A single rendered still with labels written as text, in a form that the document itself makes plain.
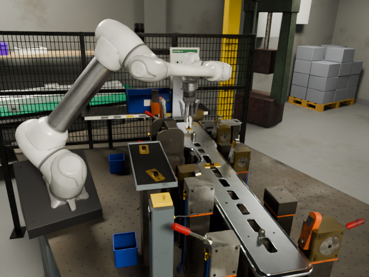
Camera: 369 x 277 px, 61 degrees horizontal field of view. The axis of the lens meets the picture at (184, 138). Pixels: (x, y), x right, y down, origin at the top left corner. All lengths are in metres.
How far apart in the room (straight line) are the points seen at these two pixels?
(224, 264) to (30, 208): 1.00
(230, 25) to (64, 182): 1.68
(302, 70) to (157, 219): 6.00
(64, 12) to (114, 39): 3.10
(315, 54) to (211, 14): 2.32
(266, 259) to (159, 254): 0.33
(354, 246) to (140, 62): 1.27
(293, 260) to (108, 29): 1.06
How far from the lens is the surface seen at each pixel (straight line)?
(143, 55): 1.29
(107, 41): 1.35
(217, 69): 1.73
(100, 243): 1.56
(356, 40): 7.71
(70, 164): 1.46
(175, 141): 1.46
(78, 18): 4.46
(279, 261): 1.06
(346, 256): 1.67
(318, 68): 6.56
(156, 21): 4.79
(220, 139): 1.95
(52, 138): 1.51
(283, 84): 5.20
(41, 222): 1.65
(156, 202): 0.96
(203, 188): 1.15
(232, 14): 2.53
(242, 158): 1.63
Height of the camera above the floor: 1.69
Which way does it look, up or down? 22 degrees down
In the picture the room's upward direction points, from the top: 2 degrees clockwise
